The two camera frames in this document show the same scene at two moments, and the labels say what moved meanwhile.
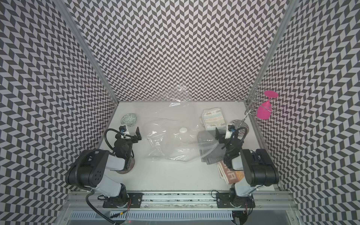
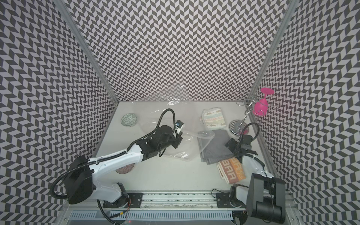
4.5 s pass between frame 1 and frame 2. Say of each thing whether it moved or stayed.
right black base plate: stayed
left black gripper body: moved
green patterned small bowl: stayed
